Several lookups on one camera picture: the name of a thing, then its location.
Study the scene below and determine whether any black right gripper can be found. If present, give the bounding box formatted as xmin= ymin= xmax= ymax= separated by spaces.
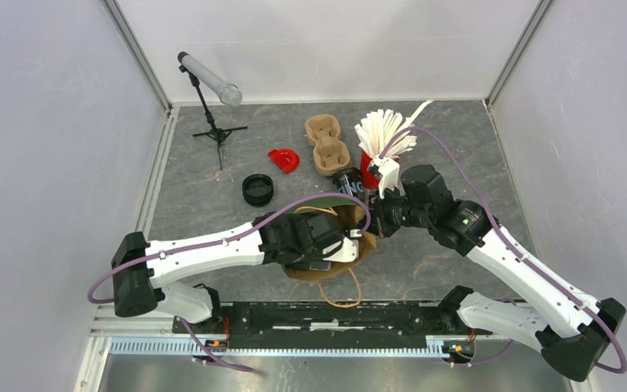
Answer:
xmin=356 ymin=181 xmax=433 ymax=239

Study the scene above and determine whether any brown paper bag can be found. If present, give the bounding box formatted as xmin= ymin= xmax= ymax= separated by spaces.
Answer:
xmin=283 ymin=204 xmax=377 ymax=309

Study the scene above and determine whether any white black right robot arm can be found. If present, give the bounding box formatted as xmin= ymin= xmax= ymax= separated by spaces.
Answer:
xmin=368 ymin=159 xmax=626 ymax=382

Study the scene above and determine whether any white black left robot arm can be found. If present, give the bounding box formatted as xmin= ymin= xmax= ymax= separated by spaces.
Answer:
xmin=111 ymin=212 xmax=359 ymax=333

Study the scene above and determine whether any red cylindrical straw holder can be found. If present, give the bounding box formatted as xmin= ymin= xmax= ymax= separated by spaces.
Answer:
xmin=359 ymin=151 xmax=379 ymax=190

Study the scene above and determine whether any brown cardboard cup carrier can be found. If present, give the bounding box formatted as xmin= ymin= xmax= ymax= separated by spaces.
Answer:
xmin=305 ymin=114 xmax=351 ymax=177

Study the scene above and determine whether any grey microphone on stand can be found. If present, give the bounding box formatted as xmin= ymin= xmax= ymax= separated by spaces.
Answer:
xmin=177 ymin=51 xmax=248 ymax=170

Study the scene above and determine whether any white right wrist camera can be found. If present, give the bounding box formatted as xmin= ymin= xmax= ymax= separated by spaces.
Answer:
xmin=367 ymin=156 xmax=400 ymax=199

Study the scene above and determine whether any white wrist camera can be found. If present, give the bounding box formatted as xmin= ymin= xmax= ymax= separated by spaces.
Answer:
xmin=322 ymin=229 xmax=362 ymax=263
xmin=367 ymin=156 xmax=400 ymax=199

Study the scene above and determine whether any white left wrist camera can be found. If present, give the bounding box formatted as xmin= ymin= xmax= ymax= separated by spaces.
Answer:
xmin=322 ymin=229 xmax=362 ymax=263

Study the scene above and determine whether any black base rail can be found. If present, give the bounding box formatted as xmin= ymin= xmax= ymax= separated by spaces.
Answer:
xmin=192 ymin=301 xmax=472 ymax=350

